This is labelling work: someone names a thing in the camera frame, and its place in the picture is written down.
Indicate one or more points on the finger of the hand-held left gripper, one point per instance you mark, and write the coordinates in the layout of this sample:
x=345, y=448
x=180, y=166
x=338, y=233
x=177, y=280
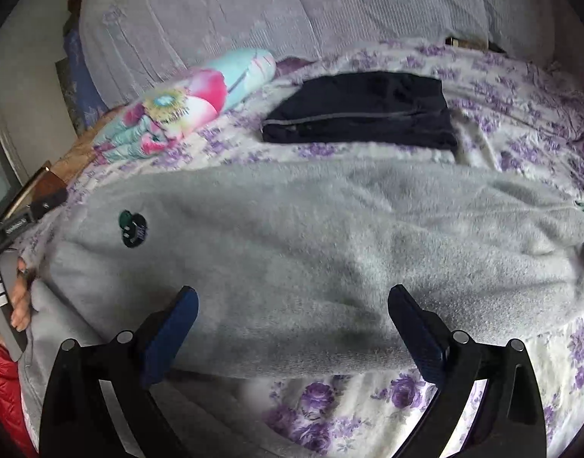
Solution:
x=46, y=203

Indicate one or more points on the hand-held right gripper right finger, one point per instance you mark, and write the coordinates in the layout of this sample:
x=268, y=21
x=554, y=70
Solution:
x=416, y=338

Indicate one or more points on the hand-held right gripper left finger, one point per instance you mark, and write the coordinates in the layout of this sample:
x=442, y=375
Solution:
x=170, y=343

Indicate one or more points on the grey fleece sweater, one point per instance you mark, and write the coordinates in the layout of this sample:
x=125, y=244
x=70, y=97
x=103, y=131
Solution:
x=297, y=248

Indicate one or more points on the dark navy folded pants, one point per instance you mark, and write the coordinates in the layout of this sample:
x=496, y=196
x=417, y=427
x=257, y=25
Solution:
x=363, y=109

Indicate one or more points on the person's left hand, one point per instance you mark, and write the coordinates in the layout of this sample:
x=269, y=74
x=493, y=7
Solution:
x=21, y=303

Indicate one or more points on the orange cloth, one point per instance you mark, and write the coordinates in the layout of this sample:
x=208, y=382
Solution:
x=87, y=143

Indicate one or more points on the purple floral bedsheet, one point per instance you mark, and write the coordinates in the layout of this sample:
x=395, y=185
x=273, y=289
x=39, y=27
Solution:
x=330, y=410

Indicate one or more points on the blue pillow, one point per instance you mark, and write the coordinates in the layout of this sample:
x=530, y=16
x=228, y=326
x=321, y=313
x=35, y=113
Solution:
x=82, y=81

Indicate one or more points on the colourful floral folded blanket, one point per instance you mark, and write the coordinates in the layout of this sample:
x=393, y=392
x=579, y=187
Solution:
x=177, y=105

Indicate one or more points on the white lace bedding cover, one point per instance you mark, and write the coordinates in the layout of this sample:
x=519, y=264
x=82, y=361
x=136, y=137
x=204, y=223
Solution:
x=254, y=19

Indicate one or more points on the purple cloth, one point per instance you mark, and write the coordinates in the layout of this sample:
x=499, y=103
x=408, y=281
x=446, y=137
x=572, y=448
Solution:
x=292, y=64

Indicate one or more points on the small wooden box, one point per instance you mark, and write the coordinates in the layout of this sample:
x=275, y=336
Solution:
x=468, y=44

